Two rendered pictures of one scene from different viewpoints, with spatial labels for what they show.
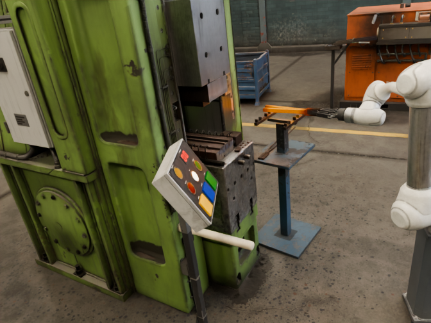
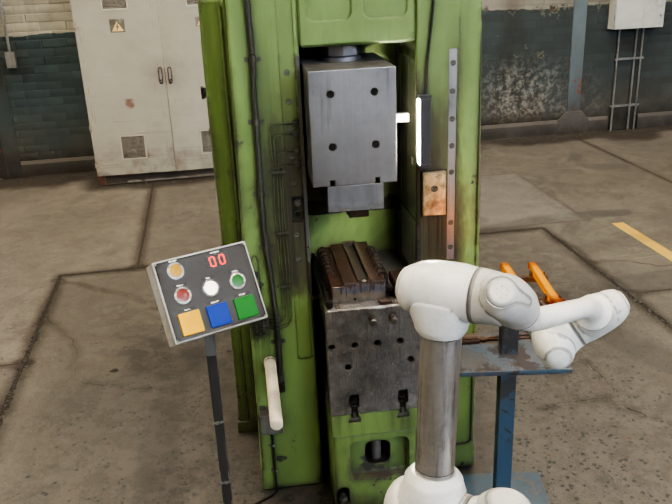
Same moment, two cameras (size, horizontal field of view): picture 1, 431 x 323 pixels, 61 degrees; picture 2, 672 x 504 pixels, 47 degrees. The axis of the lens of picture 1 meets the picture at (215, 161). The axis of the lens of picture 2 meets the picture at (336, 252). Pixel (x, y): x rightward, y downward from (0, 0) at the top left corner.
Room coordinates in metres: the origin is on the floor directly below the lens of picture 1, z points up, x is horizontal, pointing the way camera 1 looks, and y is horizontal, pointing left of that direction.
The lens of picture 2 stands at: (0.18, -1.99, 2.12)
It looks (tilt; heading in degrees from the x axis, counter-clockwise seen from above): 21 degrees down; 50
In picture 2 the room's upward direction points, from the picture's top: 2 degrees counter-clockwise
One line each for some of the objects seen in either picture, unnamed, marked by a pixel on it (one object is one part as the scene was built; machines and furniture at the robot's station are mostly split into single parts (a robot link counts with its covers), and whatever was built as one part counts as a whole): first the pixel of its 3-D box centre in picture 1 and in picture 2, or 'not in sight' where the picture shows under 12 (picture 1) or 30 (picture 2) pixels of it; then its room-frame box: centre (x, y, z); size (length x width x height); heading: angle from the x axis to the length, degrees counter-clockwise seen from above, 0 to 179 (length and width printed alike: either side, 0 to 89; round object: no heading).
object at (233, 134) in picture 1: (230, 138); (402, 282); (2.08, -0.11, 0.95); 0.12 x 0.08 x 0.06; 57
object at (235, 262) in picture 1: (211, 236); (368, 422); (2.06, 0.09, 0.23); 0.55 x 0.37 x 0.47; 57
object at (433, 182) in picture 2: (226, 80); (433, 193); (2.23, -0.13, 1.27); 0.09 x 0.02 x 0.17; 147
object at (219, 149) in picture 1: (194, 145); (350, 269); (2.01, 0.11, 0.96); 0.42 x 0.20 x 0.09; 57
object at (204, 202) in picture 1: (204, 205); (190, 322); (1.27, 0.06, 1.01); 0.07 x 0.05 x 0.07; 172
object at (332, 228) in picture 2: not in sight; (346, 148); (2.23, 0.35, 1.37); 0.41 x 0.10 x 0.91; 147
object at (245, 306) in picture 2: (210, 181); (245, 307); (1.46, 0.04, 1.01); 0.07 x 0.05 x 0.07; 172
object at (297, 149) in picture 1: (283, 152); (507, 352); (2.27, -0.47, 0.72); 0.40 x 0.30 x 0.02; 139
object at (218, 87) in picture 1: (185, 86); (347, 181); (2.01, 0.11, 1.32); 0.42 x 0.20 x 0.10; 57
